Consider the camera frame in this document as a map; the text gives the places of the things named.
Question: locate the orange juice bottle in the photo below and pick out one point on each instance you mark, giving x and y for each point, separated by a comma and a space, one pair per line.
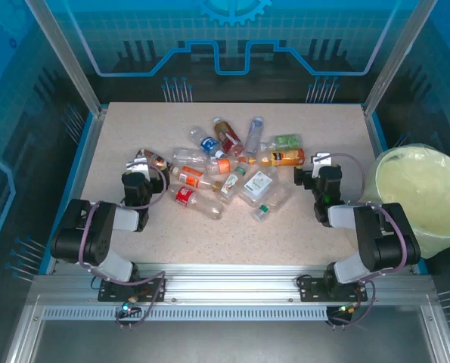
285, 157

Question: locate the orange label tan cap bottle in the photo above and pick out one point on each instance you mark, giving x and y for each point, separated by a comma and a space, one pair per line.
190, 177

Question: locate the red cola label bottle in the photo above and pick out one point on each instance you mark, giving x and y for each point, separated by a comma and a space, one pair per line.
183, 196

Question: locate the clear plastic bottle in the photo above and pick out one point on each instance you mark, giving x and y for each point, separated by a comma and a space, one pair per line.
188, 156

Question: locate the square clear white label bottle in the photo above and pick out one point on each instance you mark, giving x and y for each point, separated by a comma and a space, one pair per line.
258, 185

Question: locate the clear bottle green cap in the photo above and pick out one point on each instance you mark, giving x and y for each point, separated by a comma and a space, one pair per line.
262, 211

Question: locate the blue label clear bottle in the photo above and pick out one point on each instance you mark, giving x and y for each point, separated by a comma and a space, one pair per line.
208, 143

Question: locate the white label green cap bottle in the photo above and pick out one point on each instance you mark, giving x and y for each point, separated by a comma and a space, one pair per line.
231, 185

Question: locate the red tea bottle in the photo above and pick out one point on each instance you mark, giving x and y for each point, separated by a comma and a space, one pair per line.
227, 138

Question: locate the pale yellow plastic bin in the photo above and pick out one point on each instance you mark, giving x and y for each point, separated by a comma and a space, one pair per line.
417, 189

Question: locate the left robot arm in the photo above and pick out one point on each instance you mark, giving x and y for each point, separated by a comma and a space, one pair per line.
103, 246

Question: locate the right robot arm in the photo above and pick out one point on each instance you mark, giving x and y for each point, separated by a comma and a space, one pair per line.
383, 242

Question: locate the green label clear bottle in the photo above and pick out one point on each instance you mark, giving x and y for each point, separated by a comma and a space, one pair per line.
285, 141

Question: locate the pale blue clear bottle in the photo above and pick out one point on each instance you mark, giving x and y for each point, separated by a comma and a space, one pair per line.
254, 136

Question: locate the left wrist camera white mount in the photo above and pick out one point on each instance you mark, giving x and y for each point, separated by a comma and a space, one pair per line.
137, 166

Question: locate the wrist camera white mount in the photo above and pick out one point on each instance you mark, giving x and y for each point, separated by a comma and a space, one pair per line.
137, 166
321, 160

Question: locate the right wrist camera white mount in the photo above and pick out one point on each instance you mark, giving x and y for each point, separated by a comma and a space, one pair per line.
321, 160

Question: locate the aluminium front rail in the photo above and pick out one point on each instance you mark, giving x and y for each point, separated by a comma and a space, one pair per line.
228, 283

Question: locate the aluminium frame post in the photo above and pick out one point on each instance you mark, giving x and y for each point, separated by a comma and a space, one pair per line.
66, 56
398, 56

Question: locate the grey metal base plate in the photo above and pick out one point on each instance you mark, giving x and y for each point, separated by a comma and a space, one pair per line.
228, 344

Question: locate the aluminium frame leg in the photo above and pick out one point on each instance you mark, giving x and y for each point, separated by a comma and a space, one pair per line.
20, 332
442, 332

